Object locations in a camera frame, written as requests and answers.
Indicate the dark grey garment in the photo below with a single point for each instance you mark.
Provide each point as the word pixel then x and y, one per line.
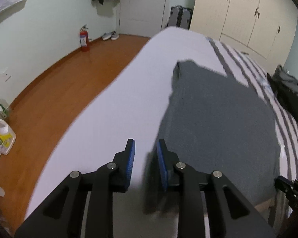
pixel 286 79

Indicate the grey sweatshirt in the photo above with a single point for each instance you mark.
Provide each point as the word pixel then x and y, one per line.
pixel 213 124

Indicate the grey upright suitcase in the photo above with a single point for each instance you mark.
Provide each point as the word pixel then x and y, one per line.
pixel 180 17

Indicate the striped star bed sheet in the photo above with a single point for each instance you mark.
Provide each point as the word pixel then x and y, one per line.
pixel 101 116

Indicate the white detergent bottle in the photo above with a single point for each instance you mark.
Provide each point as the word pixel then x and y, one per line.
pixel 1 138

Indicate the green plastic bottle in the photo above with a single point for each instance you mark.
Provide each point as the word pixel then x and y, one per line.
pixel 4 109

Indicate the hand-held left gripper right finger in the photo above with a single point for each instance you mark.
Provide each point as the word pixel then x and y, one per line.
pixel 162 167

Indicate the cream wardrobe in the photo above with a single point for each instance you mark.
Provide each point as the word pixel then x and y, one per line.
pixel 243 12

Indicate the person's right forearm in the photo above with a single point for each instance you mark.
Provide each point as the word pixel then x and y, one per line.
pixel 291 222

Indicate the black garment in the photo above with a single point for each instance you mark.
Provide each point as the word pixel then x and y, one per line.
pixel 291 105

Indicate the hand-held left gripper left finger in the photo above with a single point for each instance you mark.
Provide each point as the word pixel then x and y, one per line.
pixel 130 162

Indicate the white door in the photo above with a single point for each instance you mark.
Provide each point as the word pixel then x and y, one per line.
pixel 141 7

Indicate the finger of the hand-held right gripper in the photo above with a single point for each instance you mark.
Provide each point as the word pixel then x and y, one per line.
pixel 284 184

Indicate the white wall outlet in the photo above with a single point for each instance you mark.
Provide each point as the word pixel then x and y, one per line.
pixel 0 80

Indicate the red fire extinguisher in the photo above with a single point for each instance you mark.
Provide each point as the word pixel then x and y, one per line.
pixel 84 39

